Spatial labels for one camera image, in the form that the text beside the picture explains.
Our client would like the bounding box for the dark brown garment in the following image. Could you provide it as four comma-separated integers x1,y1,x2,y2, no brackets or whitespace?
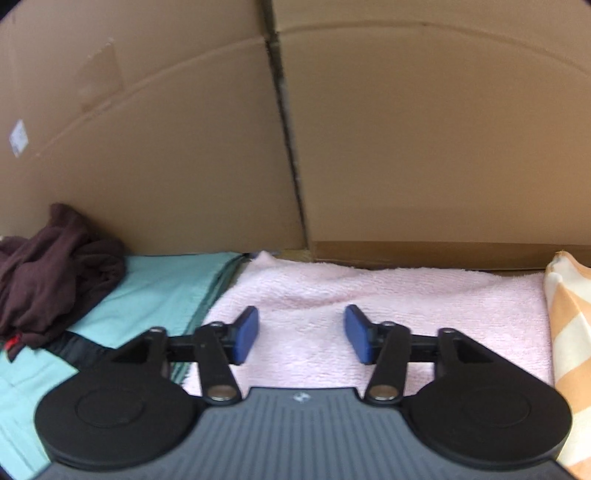
0,203,126,361

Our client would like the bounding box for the pink towel blanket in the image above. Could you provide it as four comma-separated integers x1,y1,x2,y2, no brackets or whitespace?
185,251,555,398

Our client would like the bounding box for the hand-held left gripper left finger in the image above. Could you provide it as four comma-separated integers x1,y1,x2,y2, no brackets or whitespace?
111,305,260,407

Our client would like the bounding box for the orange striped shirt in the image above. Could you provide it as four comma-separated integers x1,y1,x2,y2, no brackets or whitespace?
544,251,591,480

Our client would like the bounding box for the large labelled cardboard box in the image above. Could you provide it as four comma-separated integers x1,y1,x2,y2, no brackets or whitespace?
270,0,591,271

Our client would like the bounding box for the teal cloth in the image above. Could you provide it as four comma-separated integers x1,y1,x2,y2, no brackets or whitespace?
0,251,245,480

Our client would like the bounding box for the small-labelled cardboard box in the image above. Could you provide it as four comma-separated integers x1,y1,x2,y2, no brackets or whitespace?
0,0,310,256

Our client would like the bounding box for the black strap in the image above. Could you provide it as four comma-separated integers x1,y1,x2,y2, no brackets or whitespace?
46,331,116,370

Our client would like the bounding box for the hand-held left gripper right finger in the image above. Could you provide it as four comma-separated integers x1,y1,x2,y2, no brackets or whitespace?
344,305,497,407

